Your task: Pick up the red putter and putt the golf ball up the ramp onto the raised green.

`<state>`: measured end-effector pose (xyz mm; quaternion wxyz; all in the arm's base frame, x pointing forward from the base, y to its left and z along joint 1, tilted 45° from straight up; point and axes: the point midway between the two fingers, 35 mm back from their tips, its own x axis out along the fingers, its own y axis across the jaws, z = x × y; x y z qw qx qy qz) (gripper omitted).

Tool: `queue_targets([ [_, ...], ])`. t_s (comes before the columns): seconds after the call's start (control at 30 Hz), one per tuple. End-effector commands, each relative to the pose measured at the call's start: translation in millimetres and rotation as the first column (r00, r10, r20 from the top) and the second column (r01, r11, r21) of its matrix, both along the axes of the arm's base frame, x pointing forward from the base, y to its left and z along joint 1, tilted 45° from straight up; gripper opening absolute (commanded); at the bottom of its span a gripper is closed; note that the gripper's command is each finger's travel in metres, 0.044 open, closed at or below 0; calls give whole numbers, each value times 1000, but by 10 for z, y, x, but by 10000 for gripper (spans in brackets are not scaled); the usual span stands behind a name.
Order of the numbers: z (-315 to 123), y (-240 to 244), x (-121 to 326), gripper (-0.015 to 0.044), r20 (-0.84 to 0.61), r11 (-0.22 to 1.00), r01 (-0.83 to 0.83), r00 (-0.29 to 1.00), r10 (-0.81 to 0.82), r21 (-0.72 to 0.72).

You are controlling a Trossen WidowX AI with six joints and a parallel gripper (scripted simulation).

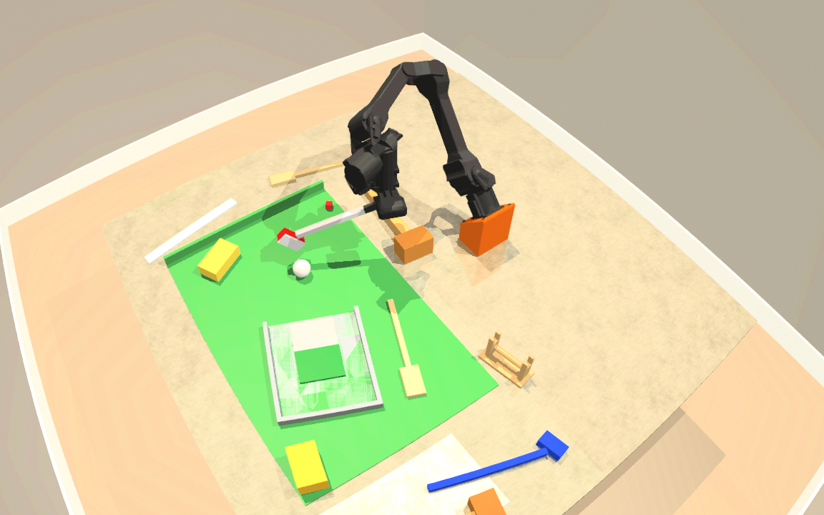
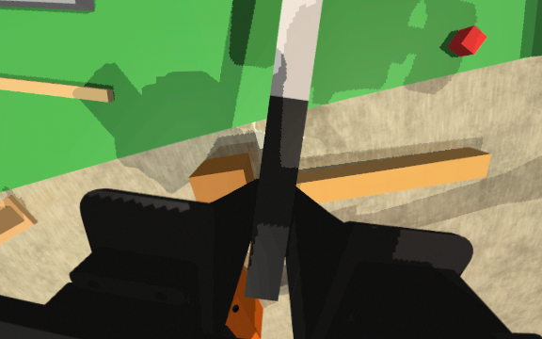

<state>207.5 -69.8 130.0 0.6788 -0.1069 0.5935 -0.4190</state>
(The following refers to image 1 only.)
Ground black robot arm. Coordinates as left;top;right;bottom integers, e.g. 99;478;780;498
343;59;505;219

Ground blue putter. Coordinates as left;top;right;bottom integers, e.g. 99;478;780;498
427;431;568;492

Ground yellow rectangular block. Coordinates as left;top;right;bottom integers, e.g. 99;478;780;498
285;440;330;495
198;239;240;282

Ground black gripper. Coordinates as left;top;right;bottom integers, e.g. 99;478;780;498
370;163;407;220

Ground white golf ball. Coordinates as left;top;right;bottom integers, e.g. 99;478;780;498
293;260;310;277

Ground green flat mat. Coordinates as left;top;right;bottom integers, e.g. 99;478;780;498
167;189;499;505

